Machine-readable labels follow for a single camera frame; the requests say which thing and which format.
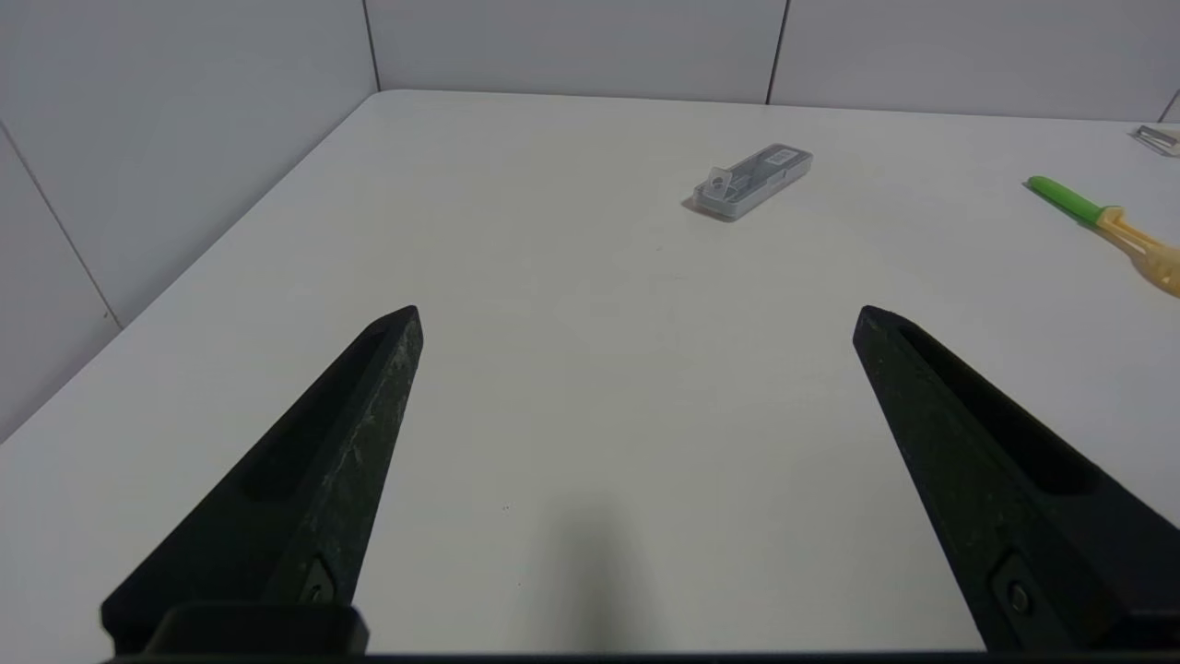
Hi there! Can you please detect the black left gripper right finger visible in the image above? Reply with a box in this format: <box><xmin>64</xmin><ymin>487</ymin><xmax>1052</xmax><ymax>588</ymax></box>
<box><xmin>852</xmin><ymin>305</ymin><xmax>1180</xmax><ymax>652</ymax></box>

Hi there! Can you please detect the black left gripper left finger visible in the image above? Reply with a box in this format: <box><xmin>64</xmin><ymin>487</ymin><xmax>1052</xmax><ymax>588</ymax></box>
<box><xmin>100</xmin><ymin>305</ymin><xmax>425</xmax><ymax>656</ymax></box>

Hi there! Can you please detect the grey rectangular plastic case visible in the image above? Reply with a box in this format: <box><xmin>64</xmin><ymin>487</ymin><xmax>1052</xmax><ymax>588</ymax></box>
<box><xmin>691</xmin><ymin>143</ymin><xmax>815</xmax><ymax>221</ymax></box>

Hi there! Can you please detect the green handled beige spork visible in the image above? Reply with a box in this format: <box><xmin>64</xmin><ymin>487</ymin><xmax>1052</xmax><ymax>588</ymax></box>
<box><xmin>1026</xmin><ymin>175</ymin><xmax>1180</xmax><ymax>298</ymax></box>

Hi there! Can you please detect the grey handled white peeler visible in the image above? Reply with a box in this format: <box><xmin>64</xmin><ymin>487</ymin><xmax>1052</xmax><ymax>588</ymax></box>
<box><xmin>1132</xmin><ymin>124</ymin><xmax>1180</xmax><ymax>158</ymax></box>

